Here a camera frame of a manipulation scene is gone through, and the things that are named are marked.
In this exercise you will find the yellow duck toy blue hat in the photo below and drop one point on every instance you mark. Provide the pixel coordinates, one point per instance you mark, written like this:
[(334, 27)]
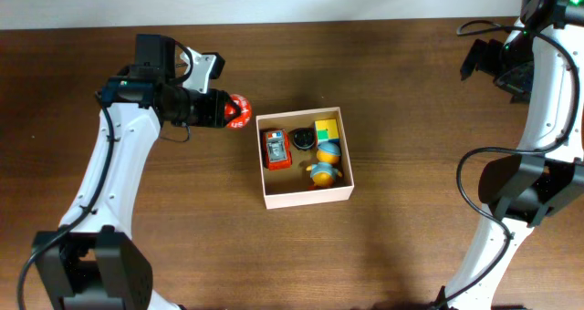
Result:
[(324, 173)]

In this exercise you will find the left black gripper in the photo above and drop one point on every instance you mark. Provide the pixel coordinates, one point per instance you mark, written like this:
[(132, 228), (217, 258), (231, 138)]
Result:
[(215, 117)]

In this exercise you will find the black round cap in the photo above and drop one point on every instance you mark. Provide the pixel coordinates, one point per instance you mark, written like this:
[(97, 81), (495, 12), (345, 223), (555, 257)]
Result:
[(303, 138)]

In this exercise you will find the colourful puzzle cube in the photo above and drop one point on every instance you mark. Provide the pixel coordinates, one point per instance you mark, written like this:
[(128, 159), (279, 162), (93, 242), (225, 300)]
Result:
[(326, 130)]

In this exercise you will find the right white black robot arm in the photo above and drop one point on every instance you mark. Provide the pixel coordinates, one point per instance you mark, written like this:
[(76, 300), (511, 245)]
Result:
[(541, 64)]

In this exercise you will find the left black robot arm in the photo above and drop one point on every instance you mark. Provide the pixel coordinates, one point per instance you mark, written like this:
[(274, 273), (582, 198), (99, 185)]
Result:
[(90, 260)]

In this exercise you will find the white cardboard box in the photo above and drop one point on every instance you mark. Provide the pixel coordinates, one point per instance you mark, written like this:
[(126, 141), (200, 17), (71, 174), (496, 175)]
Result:
[(292, 186)]

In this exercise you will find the red toy truck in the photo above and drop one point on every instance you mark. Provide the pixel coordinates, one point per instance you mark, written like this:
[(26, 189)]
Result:
[(276, 150)]

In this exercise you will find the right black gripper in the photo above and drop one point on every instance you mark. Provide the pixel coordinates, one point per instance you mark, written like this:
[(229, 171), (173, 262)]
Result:
[(519, 86)]

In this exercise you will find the red lettered ball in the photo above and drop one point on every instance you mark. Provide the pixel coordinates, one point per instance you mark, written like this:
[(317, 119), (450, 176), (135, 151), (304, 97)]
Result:
[(237, 112)]

